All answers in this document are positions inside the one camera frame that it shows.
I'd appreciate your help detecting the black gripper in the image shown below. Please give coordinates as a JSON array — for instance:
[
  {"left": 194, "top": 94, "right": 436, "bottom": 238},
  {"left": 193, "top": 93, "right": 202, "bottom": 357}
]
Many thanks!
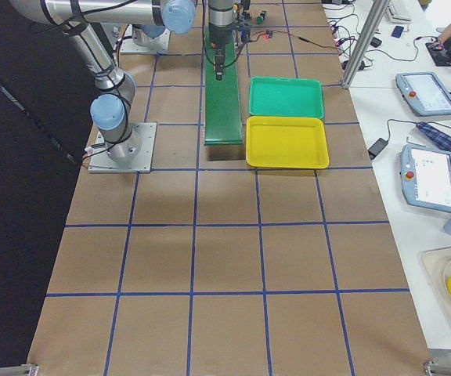
[{"left": 207, "top": 23, "right": 234, "bottom": 81}]

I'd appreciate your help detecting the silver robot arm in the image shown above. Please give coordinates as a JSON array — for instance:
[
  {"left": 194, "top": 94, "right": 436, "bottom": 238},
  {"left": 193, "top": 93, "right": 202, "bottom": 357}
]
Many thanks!
[{"left": 11, "top": 1, "right": 197, "bottom": 164}]

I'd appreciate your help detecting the green conveyor belt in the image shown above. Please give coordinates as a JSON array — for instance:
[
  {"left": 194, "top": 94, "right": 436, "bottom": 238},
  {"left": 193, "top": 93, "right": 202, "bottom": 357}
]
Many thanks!
[{"left": 204, "top": 42, "right": 244, "bottom": 146}]

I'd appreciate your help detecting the green plastic tray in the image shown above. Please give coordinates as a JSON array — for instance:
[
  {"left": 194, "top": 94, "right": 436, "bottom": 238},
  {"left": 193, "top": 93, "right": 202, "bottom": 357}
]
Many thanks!
[{"left": 249, "top": 77, "right": 325, "bottom": 119}]

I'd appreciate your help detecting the yellow plastic tray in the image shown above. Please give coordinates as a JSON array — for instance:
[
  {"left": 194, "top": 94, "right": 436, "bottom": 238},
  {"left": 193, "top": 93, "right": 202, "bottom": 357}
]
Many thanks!
[{"left": 245, "top": 116, "right": 330, "bottom": 169}]

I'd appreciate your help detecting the black power adapter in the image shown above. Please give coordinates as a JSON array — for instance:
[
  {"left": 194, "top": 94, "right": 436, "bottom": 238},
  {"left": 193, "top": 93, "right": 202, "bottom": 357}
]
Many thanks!
[{"left": 367, "top": 138, "right": 388, "bottom": 161}]

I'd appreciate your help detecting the upper teach pendant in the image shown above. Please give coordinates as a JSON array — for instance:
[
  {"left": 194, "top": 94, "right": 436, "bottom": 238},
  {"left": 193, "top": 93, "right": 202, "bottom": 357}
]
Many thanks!
[{"left": 395, "top": 71, "right": 451, "bottom": 117}]

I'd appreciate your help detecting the teach pendant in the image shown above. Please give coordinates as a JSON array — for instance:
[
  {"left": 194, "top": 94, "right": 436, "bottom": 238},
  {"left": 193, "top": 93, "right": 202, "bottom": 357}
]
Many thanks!
[
  {"left": 395, "top": 71, "right": 451, "bottom": 117},
  {"left": 399, "top": 144, "right": 451, "bottom": 213}
]

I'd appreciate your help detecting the blue plaid cloth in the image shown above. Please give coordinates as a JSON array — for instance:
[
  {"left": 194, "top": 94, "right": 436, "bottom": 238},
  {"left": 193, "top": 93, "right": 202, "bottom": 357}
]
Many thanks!
[{"left": 416, "top": 122, "right": 451, "bottom": 152}]

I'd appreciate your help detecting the lower teach pendant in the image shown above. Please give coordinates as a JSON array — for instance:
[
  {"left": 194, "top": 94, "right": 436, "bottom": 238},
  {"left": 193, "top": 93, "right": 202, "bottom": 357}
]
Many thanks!
[{"left": 399, "top": 144, "right": 451, "bottom": 213}]

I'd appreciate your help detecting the beige plastic tray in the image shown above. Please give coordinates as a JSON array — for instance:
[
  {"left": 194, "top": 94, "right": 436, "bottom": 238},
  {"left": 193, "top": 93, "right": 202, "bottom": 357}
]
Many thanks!
[{"left": 418, "top": 244, "right": 451, "bottom": 343}]

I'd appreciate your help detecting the red black power cable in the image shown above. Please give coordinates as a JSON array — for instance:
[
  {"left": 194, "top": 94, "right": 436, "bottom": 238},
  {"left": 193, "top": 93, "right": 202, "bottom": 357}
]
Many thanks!
[{"left": 248, "top": 29, "right": 344, "bottom": 51}]

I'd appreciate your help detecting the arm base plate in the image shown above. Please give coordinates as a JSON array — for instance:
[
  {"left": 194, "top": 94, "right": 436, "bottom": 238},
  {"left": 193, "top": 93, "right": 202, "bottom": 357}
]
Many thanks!
[
  {"left": 87, "top": 122, "right": 157, "bottom": 173},
  {"left": 117, "top": 24, "right": 171, "bottom": 55}
]

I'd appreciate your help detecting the aluminium frame post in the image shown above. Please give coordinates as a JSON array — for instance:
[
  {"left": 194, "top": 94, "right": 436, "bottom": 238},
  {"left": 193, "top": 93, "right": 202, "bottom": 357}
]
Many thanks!
[{"left": 341, "top": 0, "right": 389, "bottom": 89}]

